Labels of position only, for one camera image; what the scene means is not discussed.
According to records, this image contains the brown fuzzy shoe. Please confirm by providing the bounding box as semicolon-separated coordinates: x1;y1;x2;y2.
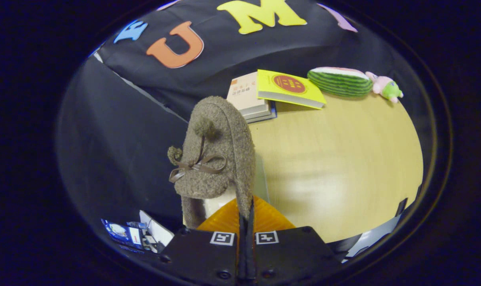
168;96;257;230

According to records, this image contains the yellow book with red circle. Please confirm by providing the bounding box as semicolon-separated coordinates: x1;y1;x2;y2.
257;70;327;110

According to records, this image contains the white paperback book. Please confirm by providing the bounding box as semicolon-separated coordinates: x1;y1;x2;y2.
240;101;273;120

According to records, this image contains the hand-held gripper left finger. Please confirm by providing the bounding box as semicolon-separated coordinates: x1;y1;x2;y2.
159;199;241;284

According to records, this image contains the pink and green plush toy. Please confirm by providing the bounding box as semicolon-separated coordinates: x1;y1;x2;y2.
365;71;404;104

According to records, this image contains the beige paperback book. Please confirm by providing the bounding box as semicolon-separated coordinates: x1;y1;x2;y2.
227;71;270;116

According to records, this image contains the black backdrop cloth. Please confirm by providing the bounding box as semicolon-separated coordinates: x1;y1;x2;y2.
58;0;436;239

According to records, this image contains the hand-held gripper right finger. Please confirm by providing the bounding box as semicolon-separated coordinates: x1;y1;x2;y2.
248;195;340;283

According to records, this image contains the blue cover paperback book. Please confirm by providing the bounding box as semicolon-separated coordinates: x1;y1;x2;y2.
246;110;277;124

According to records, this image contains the watermelon slice plush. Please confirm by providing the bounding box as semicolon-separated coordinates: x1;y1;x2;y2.
307;67;373;97

